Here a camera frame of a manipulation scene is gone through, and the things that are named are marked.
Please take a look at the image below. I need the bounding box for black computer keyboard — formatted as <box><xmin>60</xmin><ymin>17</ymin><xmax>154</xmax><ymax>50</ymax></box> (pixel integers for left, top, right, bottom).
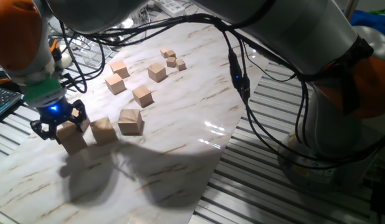
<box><xmin>0</xmin><ymin>88</ymin><xmax>22</xmax><ymax>122</ymax></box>

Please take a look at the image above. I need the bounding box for large wooden cube block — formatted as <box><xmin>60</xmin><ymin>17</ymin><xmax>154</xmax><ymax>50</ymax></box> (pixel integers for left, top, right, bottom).
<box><xmin>56</xmin><ymin>121</ymin><xmax>88</xmax><ymax>156</ymax></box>
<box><xmin>104</xmin><ymin>73</ymin><xmax>127</xmax><ymax>96</ymax></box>
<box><xmin>90</xmin><ymin>116</ymin><xmax>119</xmax><ymax>146</ymax></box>
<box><xmin>117</xmin><ymin>108</ymin><xmax>144</xmax><ymax>136</ymax></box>
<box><xmin>70</xmin><ymin>107</ymin><xmax>91</xmax><ymax>134</ymax></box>
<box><xmin>131</xmin><ymin>85</ymin><xmax>154</xmax><ymax>109</ymax></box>
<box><xmin>110</xmin><ymin>60</ymin><xmax>131</xmax><ymax>79</ymax></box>
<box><xmin>147</xmin><ymin>62</ymin><xmax>168</xmax><ymax>83</ymax></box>

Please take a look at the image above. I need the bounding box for white round object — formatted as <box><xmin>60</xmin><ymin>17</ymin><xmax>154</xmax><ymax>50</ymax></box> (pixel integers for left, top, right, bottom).
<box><xmin>55</xmin><ymin>51</ymin><xmax>74</xmax><ymax>69</ymax></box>

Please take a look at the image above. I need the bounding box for blue bag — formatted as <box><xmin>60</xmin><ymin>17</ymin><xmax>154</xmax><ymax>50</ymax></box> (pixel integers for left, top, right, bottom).
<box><xmin>349</xmin><ymin>9</ymin><xmax>385</xmax><ymax>35</ymax></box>

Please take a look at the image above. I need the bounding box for white power strip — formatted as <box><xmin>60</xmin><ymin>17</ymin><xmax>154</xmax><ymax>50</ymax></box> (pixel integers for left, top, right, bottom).
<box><xmin>154</xmin><ymin>0</ymin><xmax>187</xmax><ymax>18</ymax></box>

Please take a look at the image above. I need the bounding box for clear plastic container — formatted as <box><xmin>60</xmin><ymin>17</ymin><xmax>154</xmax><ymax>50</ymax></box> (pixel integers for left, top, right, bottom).
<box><xmin>75</xmin><ymin>37</ymin><xmax>114</xmax><ymax>68</ymax></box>

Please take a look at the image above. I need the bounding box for white marble pattern mat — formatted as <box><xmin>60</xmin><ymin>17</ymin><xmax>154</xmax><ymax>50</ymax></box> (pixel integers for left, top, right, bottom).
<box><xmin>0</xmin><ymin>21</ymin><xmax>270</xmax><ymax>224</ymax></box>

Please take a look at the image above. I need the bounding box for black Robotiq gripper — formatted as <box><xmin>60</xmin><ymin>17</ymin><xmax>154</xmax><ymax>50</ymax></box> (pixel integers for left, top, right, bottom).
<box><xmin>29</xmin><ymin>96</ymin><xmax>88</xmax><ymax>146</ymax></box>

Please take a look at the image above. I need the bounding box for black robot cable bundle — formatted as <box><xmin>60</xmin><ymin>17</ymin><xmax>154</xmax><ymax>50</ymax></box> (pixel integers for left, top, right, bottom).
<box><xmin>49</xmin><ymin>14</ymin><xmax>385</xmax><ymax>170</ymax></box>

